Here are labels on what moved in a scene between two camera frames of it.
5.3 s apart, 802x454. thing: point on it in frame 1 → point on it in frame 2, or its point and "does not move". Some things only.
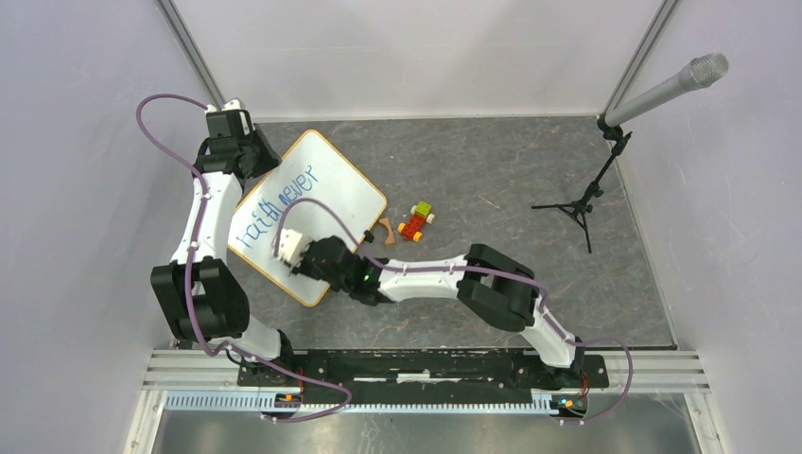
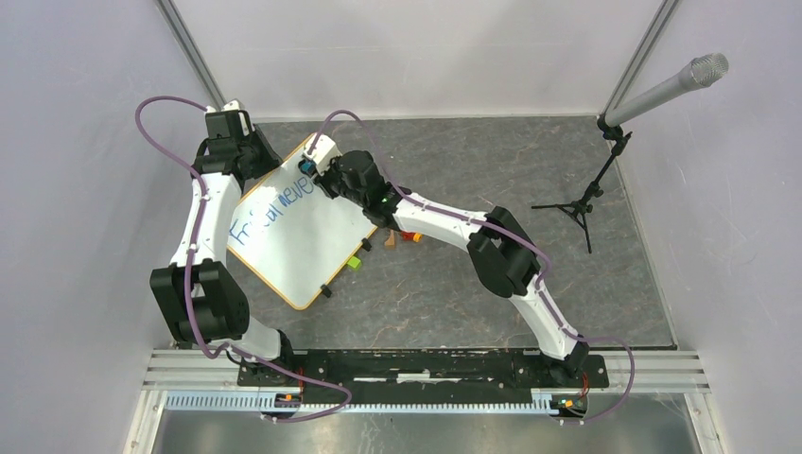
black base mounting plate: (422, 374) does not move
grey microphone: (699, 72) does not move
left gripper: (271, 158) does not move
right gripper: (302, 269) → (322, 181)
